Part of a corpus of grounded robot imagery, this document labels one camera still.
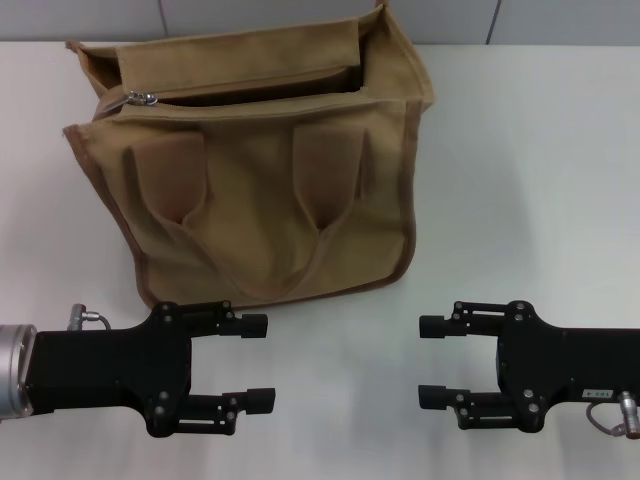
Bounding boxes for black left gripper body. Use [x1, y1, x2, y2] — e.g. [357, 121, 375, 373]
[30, 301, 195, 438]

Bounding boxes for right gripper cable with plug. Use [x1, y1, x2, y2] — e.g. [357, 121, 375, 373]
[584, 391, 640, 441]

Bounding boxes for gripper cable with plug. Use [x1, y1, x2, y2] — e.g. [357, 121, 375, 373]
[68, 302, 114, 332]
[584, 391, 640, 441]

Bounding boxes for left gripper cable with plug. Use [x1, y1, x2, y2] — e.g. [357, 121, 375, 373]
[68, 302, 114, 332]

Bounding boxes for silver zipper pull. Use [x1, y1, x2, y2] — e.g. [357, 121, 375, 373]
[124, 89, 159, 108]

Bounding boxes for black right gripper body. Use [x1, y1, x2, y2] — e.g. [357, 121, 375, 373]
[493, 299, 640, 434]

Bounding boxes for khaki canvas food bag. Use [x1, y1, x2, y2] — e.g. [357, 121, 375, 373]
[62, 0, 435, 312]

